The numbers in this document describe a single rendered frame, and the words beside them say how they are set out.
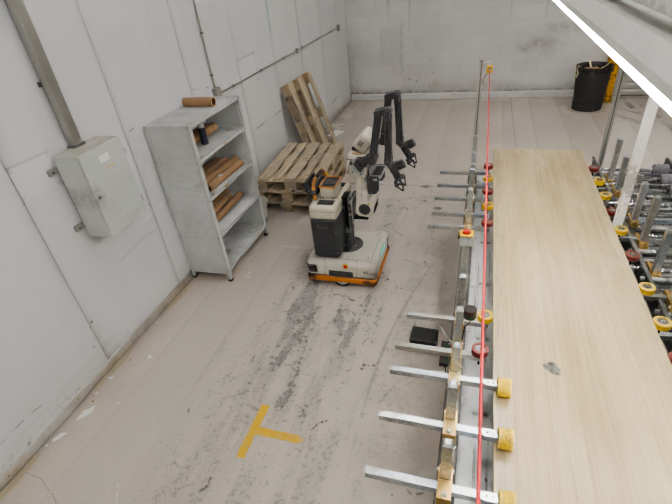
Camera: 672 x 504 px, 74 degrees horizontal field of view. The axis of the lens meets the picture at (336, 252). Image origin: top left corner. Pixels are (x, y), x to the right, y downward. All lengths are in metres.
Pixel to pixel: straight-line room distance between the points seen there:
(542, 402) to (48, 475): 2.95
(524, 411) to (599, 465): 0.31
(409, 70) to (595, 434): 8.33
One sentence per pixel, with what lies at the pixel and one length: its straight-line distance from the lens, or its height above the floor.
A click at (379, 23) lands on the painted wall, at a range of 9.61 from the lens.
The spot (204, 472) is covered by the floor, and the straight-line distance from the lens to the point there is 3.14.
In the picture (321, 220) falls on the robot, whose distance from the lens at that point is 3.83.
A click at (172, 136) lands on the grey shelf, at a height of 1.47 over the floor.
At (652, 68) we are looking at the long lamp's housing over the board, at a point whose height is 2.35.
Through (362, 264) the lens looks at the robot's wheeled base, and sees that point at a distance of 3.93.
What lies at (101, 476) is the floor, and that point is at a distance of 3.42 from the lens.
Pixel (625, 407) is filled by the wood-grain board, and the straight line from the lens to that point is 2.26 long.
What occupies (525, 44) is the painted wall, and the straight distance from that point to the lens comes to 9.51.
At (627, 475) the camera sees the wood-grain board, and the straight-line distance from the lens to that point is 2.07.
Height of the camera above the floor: 2.54
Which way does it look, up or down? 33 degrees down
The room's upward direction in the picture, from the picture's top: 6 degrees counter-clockwise
